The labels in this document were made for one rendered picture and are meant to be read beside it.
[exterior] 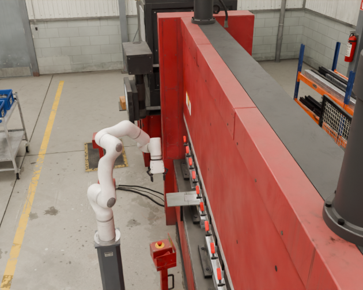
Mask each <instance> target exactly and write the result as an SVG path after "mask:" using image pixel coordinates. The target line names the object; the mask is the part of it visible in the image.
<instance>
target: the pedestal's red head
mask: <svg viewBox="0 0 363 290"><path fill-rule="evenodd" d="M168 236H169V237H170V235H169V233H168ZM160 241H161V242H162V243H164V247H163V248H160V249H158V248H156V247H155V244H156V243H157V242H158V241H156V242H152V243H150V255H151V257H152V260H153V263H154V265H155V267H156V270H157V272H158V271H161V270H165V269H169V268H173V267H176V266H177V265H176V248H175V253H173V248H172V246H171V241H172V239H171V237H170V242H169V239H163V240H160ZM172 243H173V242H172ZM173 245H174V244H173ZM174 247H175V245H174Z"/></svg>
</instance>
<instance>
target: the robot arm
mask: <svg viewBox="0 0 363 290"><path fill-rule="evenodd" d="M126 135H127V136H129V137H130V138H132V139H133V140H135V141H136V142H137V147H138V149H140V150H141V151H143V152H146V153H150V156H151V159H152V160H151V161H150V169H149V170H148V171H146V172H147V174H148V175H149V176H150V180H151V182H153V177H152V175H153V174H157V173H163V180H164V181H165V175H166V174H167V172H168V170H169V169H167V168H165V167H164V163H163V160H162V159H161V158H162V151H161V138H150V137H149V135H148V134H147V133H145V132H144V131H143V130H141V129H140V128H139V127H137V126H136V125H135V124H133V123H132V122H130V121H128V120H124V121H121V122H120V123H119V124H117V125H115V126H113V127H109V128H105V129H102V130H101V131H99V132H98V133H97V134H96V136H95V142H96V143H97V144H98V145H99V146H100V147H102V148H104V149H106V154H105V156H103V157H102V158H101V159H100V160H99V165H98V178H99V183H100V184H92V185H91V186H90V187H89V188H88V191H87V196H88V200H89V202H90V204H91V206H92V208H93V210H94V212H95V214H96V222H97V229H98V232H96V233H95V235H94V241H95V242H96V243H97V244H98V245H100V246H110V245H113V244H115V243H116V242H117V241H118V240H119V239H120V231H119V230H118V229H116V228H115V225H114V216H113V211H112V207H113V206H114V205H115V203H116V192H115V187H114V182H113V176H112V174H113V168H114V162H115V160H116V158H117V157H118V156H119V155H120V154H121V153H122V151H123V144H122V142H121V141H120V140H119V139H118V138H119V137H123V136H126ZM164 169H165V170H166V172H164ZM149 171H150V172H151V174H149Z"/></svg>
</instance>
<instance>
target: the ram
mask: <svg viewBox="0 0 363 290"><path fill-rule="evenodd" d="M186 91H187V103H188V97H189V110H188V106H187V103H186ZM190 103H191V115H190ZM183 113H184V116H183V118H184V117H185V119H184V122H185V120H186V122H185V125H186V123H187V126H186V128H187V127H188V130H187V132H188V131H189V133H190V137H191V141H192V144H191V147H192V145H193V148H194V151H195V155H196V159H197V161H198V165H199V169H200V172H201V175H200V173H199V176H200V179H201V176H202V179H203V183H204V186H205V189H206V193H207V197H208V200H209V204H210V208H211V211H212V214H213V218H214V221H215V225H216V228H217V232H218V236H219V238H220V242H221V246H222V249H223V252H224V256H225V260H226V264H227V266H228V270H229V274H230V277H231V280H232V284H233V288H234V290H307V289H306V287H305V285H304V283H303V281H302V279H301V277H300V275H299V273H298V271H297V269H296V267H295V265H294V263H293V261H292V259H291V257H290V255H289V253H288V251H287V249H286V246H285V244H284V242H283V240H282V238H281V236H280V234H279V232H278V230H277V228H276V226H275V224H274V222H273V220H272V218H271V216H270V214H269V212H268V210H267V208H266V206H265V204H264V202H263V200H262V198H261V196H260V193H259V191H258V189H257V187H256V185H255V183H254V181H253V179H252V177H251V175H250V173H249V171H248V169H247V167H246V165H245V163H244V161H243V159H242V157H241V155H240V153H239V151H238V149H237V147H236V145H235V143H234V141H233V139H232V137H231V135H230V132H229V130H228V128H227V126H226V124H225V122H224V120H223V118H222V116H221V114H220V112H219V110H218V108H217V106H216V104H215V102H214V100H213V98H212V96H211V94H210V92H209V90H208V88H207V86H206V84H205V81H204V79H203V77H202V75H201V73H200V71H199V69H198V67H197V65H196V63H195V61H194V59H193V57H192V55H191V52H190V50H189V49H188V47H187V44H186V42H185V41H184V39H183ZM188 137H189V134H188ZM190 137H189V139H190ZM191 141H190V143H191ZM193 148H192V151H193ZM194 151H193V154H194ZM195 155H194V158H195ZM196 159H195V161H196ZM196 165H197V162H196ZM198 165H197V168H198ZM199 169H198V172H199ZM201 183H202V180H201ZM203 183H202V186H203ZM203 191H204V193H205V190H204V187H203ZM205 197H206V194H205ZM206 201H207V198H206ZM209 204H208V202H207V205H208V208H209ZM210 208H209V212H210ZM210 216H211V212H210ZM213 218H212V216H211V219H212V222H213ZM213 226H214V222H213ZM214 230H215V226H214ZM215 234H216V237H217V240H218V236H217V233H216V230H215ZM218 244H219V247H220V243H219V240H218ZM220 251H221V247H220ZM221 255H222V251H221ZM222 259H223V262H224V265H225V261H224V258H223V255H222ZM225 270H226V273H227V276H228V272H227V269H226V265H225ZM228 280H229V284H230V288H231V290H232V286H231V283H230V279H229V276H228Z"/></svg>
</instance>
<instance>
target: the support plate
mask: <svg viewBox="0 0 363 290"><path fill-rule="evenodd" d="M186 193H187V195H188V194H196V195H197V193H196V191H193V192H177V193H166V197H167V205H168V207H179V206H187V205H200V203H199V201H189V202H188V201H184V195H186Z"/></svg>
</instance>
